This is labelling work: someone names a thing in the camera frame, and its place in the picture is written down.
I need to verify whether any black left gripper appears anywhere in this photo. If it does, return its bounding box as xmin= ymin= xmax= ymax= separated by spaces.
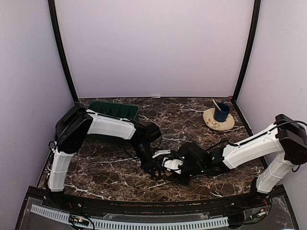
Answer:
xmin=131 ymin=142 xmax=162 ymax=180

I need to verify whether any green plastic divider tray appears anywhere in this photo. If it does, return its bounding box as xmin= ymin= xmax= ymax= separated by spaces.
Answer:
xmin=88 ymin=101 xmax=140 ymax=142

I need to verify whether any brown argyle sock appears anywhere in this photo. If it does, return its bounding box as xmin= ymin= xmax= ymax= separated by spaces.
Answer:
xmin=162 ymin=171 xmax=172 ymax=178

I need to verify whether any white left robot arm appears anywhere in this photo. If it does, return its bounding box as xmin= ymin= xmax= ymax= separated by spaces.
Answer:
xmin=47 ymin=103 xmax=161 ymax=209

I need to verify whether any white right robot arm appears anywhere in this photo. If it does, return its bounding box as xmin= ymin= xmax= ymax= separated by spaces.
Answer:
xmin=162 ymin=114 xmax=307 ymax=208

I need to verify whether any cream floral plate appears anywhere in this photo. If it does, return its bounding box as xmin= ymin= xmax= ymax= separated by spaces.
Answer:
xmin=202 ymin=108 xmax=235 ymax=131

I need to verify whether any blue speckled mug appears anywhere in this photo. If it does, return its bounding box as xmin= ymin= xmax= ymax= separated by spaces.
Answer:
xmin=213 ymin=103 xmax=230 ymax=122

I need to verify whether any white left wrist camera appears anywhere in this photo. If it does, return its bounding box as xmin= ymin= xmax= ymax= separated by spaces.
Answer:
xmin=152 ymin=150 xmax=171 ymax=158

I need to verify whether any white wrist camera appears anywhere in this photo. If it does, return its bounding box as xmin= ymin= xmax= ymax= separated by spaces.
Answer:
xmin=163 ymin=158 xmax=184 ymax=174
xmin=152 ymin=150 xmax=171 ymax=158

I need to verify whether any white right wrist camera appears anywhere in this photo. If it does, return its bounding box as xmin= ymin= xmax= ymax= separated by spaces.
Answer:
xmin=163 ymin=158 xmax=184 ymax=174

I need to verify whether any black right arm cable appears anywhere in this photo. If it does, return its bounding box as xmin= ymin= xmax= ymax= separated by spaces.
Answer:
xmin=206 ymin=119 xmax=307 ymax=172

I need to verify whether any black front rail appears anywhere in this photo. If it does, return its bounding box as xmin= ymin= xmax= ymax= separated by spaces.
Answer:
xmin=50 ymin=193 xmax=252 ymax=215

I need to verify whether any white slotted cable duct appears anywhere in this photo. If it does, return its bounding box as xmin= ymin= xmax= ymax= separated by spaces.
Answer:
xmin=30 ymin=205 xmax=229 ymax=230

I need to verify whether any right black frame post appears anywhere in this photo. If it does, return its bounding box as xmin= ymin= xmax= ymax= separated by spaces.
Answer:
xmin=232 ymin=0 xmax=261 ymax=103

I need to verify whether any black frame post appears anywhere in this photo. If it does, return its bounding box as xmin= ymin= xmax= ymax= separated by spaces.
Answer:
xmin=48 ymin=0 xmax=79 ymax=103
xmin=232 ymin=0 xmax=261 ymax=103

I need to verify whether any left black frame post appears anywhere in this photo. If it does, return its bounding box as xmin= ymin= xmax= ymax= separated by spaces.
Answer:
xmin=48 ymin=0 xmax=79 ymax=103

